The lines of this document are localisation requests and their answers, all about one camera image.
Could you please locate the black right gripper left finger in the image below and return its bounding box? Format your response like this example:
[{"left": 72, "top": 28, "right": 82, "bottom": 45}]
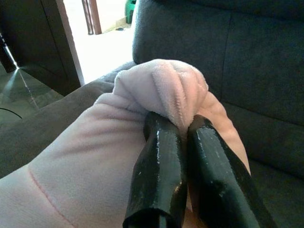
[{"left": 123, "top": 111, "right": 188, "bottom": 228}]

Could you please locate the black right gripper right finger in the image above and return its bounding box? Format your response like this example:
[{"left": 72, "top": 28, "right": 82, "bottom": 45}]
[{"left": 187, "top": 114, "right": 278, "bottom": 228}]

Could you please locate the pink fleece pillow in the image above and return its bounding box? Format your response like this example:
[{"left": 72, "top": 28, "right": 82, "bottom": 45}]
[{"left": 0, "top": 58, "right": 251, "bottom": 228}]

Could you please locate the grey-purple fabric sofa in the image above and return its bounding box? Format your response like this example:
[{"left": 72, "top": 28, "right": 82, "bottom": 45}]
[{"left": 0, "top": 0, "right": 304, "bottom": 228}]

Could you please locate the green plastic stool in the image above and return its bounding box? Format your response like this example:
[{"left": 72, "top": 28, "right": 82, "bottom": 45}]
[{"left": 125, "top": 0, "right": 137, "bottom": 24}]

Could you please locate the dark wooden cabinet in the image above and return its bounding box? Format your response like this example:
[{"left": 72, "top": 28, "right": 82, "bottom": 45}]
[{"left": 0, "top": 0, "right": 85, "bottom": 97}]

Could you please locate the thin black floor cable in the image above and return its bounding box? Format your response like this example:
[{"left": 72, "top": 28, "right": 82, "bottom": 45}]
[{"left": 0, "top": 107, "right": 22, "bottom": 119}]

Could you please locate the red-brown door post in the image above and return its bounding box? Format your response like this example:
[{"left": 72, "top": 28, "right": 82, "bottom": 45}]
[{"left": 82, "top": 0, "right": 103, "bottom": 36}]

